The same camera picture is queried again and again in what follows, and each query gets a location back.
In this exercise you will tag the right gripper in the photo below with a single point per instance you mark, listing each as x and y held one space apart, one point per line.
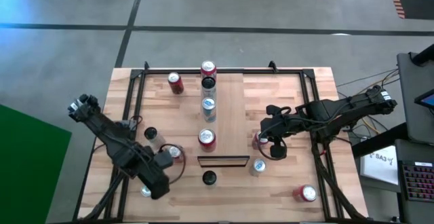
279 127

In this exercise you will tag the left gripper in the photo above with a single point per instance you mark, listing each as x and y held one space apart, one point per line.
157 176

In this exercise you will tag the blue silver energy can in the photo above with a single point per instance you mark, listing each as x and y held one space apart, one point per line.
209 110
258 166
145 191

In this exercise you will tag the red soda can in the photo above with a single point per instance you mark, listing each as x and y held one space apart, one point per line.
207 139
305 193
176 85

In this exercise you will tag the white Celsius can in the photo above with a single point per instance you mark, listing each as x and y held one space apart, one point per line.
157 142
209 85

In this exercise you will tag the orange Fanta can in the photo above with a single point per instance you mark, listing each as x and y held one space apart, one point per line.
208 68
256 144

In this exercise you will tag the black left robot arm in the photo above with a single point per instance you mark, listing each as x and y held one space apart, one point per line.
115 139

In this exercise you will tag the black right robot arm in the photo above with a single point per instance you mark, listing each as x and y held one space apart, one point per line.
339 115

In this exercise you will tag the Celsius Peach Vibe can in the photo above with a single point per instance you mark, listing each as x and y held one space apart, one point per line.
209 178

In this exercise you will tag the black diagonal bar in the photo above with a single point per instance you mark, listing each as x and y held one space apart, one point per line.
376 140

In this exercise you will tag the white SA3 sign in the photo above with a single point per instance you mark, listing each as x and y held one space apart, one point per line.
379 166

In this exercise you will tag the green floor mat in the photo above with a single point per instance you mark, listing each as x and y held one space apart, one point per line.
27 169

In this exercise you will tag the grey desk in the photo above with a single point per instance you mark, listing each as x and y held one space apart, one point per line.
417 78
417 214

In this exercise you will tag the black backlit keyboard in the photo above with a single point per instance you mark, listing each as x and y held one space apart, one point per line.
418 183

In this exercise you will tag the monitor with blue screen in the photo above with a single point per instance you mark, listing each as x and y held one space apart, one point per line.
428 100

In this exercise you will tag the black pole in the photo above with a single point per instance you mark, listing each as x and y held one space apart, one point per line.
424 56

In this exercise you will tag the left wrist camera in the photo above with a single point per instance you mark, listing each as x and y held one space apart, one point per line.
165 159

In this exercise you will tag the black aluminium table frame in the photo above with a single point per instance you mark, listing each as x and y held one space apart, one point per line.
237 70

